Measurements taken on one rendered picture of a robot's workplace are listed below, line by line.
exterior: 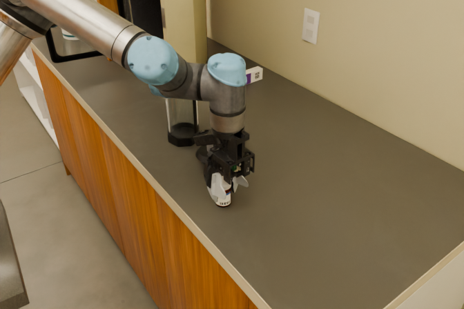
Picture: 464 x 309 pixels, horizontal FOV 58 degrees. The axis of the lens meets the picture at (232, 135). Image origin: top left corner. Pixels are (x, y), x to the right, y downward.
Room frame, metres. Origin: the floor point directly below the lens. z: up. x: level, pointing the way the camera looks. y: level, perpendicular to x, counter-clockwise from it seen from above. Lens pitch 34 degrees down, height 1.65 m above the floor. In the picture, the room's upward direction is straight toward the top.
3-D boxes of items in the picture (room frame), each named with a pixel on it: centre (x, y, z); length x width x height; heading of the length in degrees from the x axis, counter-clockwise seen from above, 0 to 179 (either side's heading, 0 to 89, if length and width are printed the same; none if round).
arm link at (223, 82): (0.76, 0.01, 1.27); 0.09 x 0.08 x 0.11; 78
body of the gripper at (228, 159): (0.75, 0.00, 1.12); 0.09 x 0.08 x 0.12; 39
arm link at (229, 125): (0.76, 0.01, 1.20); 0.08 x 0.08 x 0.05
